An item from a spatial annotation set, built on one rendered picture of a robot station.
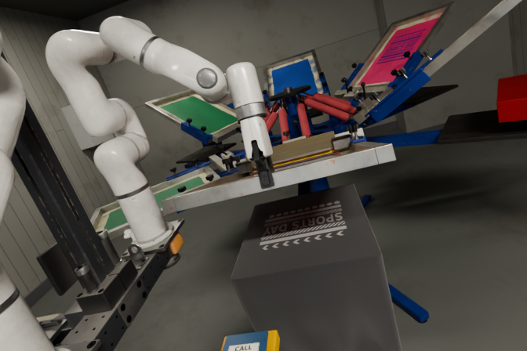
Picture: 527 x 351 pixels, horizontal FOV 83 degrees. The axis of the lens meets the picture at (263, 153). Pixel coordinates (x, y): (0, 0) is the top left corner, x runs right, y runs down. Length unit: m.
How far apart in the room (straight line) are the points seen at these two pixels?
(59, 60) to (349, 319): 1.05
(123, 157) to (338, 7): 4.49
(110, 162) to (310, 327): 0.76
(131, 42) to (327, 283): 0.81
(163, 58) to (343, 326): 0.90
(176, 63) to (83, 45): 0.26
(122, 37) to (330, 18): 4.39
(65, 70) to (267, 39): 4.27
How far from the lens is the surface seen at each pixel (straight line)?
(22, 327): 0.63
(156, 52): 0.76
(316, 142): 1.29
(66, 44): 0.86
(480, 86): 5.27
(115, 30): 0.81
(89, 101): 0.89
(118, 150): 0.88
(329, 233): 1.02
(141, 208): 0.91
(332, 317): 1.03
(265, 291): 0.97
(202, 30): 5.18
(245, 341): 0.76
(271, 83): 3.14
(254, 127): 0.68
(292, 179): 0.70
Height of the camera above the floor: 1.50
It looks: 15 degrees down
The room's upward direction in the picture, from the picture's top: 18 degrees counter-clockwise
